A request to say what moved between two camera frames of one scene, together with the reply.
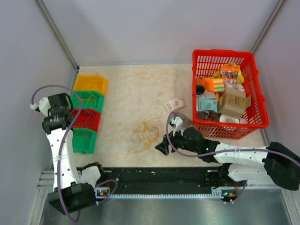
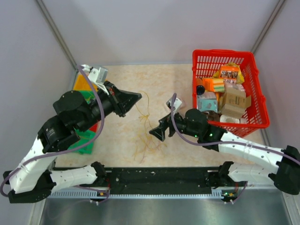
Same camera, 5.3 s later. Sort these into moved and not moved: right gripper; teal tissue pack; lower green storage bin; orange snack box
Moved: right gripper
Not moved: orange snack box; teal tissue pack; lower green storage bin
